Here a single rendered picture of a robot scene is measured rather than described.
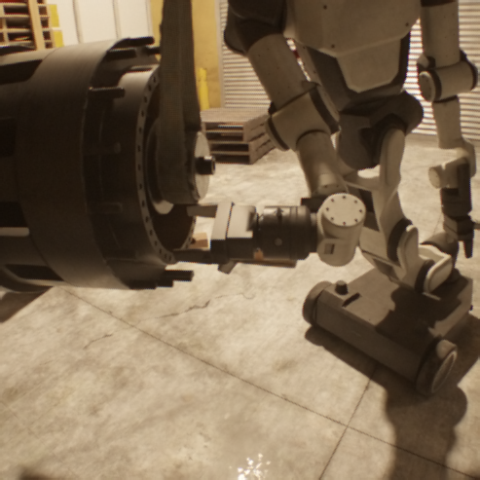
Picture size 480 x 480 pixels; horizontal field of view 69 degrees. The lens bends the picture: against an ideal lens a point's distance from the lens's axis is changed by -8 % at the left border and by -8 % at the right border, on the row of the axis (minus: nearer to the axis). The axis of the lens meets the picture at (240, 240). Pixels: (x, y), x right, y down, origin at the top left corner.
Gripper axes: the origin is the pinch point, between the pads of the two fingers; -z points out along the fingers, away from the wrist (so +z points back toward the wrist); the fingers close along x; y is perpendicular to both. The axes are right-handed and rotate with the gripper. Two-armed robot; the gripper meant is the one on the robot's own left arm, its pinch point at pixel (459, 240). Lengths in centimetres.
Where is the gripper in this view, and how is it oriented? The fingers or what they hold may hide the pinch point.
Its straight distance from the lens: 127.7
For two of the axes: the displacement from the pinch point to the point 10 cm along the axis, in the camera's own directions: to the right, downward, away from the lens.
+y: 9.5, -3.1, -1.0
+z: -3.2, -8.5, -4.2
